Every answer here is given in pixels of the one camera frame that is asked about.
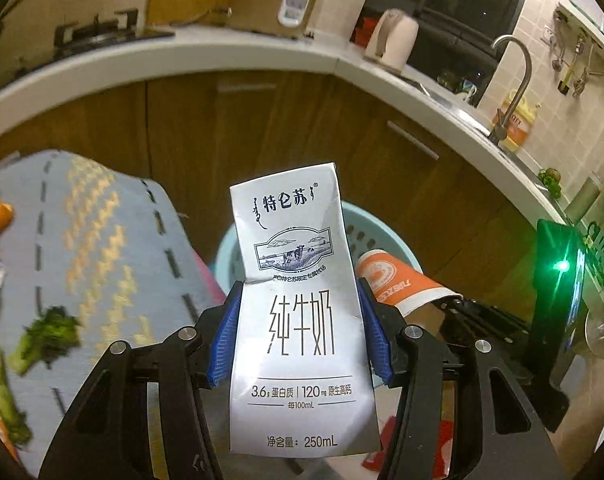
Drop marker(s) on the dark window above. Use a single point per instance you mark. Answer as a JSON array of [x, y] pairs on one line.
[[461, 5]]

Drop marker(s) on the black gas stove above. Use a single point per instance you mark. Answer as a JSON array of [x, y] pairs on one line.
[[102, 32]]

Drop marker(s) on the white mug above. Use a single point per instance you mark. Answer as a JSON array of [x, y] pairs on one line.
[[466, 92]]

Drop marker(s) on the light blue plastic basket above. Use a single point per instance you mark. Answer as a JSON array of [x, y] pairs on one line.
[[371, 227]]

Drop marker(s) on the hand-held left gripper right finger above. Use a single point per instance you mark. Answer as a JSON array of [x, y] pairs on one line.
[[377, 342]]

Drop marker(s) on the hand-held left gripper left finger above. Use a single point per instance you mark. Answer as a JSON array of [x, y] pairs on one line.
[[224, 342]]

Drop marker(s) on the steel kitchen faucet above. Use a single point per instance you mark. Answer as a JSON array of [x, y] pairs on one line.
[[519, 65]]

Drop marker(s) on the leafy green vegetable piece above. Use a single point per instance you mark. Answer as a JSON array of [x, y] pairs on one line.
[[47, 337]]

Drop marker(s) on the blue patterned cloth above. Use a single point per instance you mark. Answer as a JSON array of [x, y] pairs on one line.
[[112, 240]]

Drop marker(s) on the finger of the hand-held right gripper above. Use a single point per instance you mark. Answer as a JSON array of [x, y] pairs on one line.
[[501, 325]]

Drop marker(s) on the green vegetables by sink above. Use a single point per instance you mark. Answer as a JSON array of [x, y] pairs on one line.
[[550, 180]]

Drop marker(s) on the red box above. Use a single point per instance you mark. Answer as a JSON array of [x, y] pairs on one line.
[[366, 30]]

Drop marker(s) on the yellow plastic bottle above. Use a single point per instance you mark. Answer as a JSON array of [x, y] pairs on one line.
[[524, 122]]

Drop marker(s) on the white electric kettle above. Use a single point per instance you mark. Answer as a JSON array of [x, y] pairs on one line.
[[394, 40]]

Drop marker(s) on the white water heater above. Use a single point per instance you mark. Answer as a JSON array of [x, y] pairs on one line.
[[589, 20]]

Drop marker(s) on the grey upright board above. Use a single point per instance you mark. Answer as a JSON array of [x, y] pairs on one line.
[[584, 200]]

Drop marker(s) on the white milk carton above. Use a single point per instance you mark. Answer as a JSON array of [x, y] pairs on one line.
[[302, 270]]

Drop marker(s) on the pink cloth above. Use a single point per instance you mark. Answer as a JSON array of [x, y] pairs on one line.
[[207, 280]]

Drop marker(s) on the orange paper cup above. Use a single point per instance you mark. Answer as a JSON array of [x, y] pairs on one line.
[[396, 280]]

